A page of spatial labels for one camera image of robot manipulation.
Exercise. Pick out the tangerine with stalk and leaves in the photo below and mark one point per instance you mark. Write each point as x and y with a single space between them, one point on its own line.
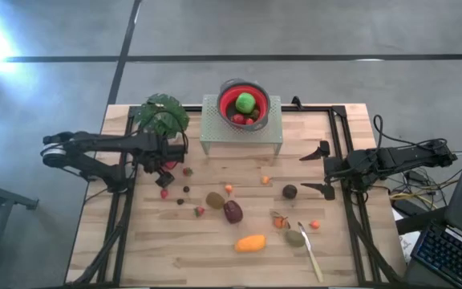
280 222

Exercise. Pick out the red strawberry with long stem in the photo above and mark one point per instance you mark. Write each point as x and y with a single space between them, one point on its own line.
199 211

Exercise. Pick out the red collapsible colander bowl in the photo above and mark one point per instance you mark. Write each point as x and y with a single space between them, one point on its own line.
251 128

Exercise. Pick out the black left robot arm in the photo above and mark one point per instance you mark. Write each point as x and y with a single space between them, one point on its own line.
106 142

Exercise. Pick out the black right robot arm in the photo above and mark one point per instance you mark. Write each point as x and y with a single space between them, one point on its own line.
399 156

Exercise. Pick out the yellow bread roll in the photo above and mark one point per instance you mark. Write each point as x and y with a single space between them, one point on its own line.
250 243

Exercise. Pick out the green apple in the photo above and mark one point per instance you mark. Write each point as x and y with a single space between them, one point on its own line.
245 103

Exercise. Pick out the white paper sheet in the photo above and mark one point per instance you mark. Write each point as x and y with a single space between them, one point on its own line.
407 245

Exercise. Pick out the small red fruit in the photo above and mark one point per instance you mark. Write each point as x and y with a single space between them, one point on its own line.
249 121
237 119

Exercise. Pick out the black power brick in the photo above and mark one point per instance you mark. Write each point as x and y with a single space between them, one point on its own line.
404 208

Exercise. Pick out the black frame bracket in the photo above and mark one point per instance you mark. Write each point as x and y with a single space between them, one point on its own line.
296 102

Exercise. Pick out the brown kiwi fruit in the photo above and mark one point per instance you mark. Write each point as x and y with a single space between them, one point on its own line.
215 200
294 238

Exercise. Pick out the open laptop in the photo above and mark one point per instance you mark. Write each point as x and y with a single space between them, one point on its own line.
447 257

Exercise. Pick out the blackberry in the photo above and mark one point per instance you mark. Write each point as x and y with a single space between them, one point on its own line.
180 201
186 188

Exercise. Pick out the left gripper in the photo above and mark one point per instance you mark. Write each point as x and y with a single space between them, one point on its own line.
167 152

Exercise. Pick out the dark avocado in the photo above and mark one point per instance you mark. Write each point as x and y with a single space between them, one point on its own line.
290 191

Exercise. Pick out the potted monstera plant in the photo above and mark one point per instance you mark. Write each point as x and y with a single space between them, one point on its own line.
163 116

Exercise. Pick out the small orange fruit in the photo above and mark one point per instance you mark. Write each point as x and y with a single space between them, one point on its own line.
228 188
314 224
265 180

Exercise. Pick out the dark brown fruit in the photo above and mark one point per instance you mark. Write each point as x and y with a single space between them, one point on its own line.
255 114

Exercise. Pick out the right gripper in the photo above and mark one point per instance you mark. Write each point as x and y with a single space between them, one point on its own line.
341 170

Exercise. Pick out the green perforated metal riser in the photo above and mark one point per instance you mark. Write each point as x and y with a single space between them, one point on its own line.
255 138

